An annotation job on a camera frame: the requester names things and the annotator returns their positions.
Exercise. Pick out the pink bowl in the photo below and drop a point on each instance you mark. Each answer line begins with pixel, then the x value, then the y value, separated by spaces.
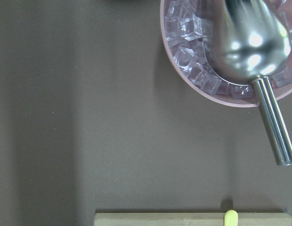
pixel 180 22

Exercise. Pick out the wooden cutting board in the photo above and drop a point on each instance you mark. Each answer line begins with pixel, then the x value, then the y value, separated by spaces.
pixel 189 219

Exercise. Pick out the metal ice scoop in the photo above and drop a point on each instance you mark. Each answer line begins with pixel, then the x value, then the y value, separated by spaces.
pixel 248 44

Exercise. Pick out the yellow plastic knife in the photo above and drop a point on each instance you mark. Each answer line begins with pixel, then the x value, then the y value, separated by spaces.
pixel 231 218

